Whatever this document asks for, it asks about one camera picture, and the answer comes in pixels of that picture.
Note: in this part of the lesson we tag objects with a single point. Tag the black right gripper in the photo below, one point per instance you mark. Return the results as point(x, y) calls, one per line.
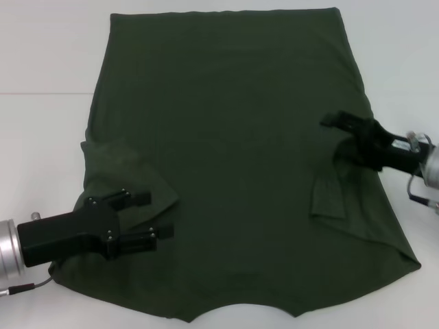
point(394, 156)

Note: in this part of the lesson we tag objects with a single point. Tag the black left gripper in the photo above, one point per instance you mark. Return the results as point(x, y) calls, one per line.
point(58, 234)

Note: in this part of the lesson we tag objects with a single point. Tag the dark green t-shirt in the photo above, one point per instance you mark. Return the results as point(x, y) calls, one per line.
point(219, 137)

